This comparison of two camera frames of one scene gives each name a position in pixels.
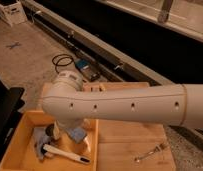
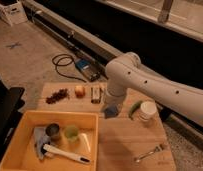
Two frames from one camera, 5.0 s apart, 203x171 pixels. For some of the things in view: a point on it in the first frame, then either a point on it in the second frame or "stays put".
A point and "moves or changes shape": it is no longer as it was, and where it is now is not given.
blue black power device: x=89 y=69 stays put
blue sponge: x=76 y=133 moves or changes shape
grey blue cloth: x=41 y=139 stays put
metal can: x=49 y=130 stays put
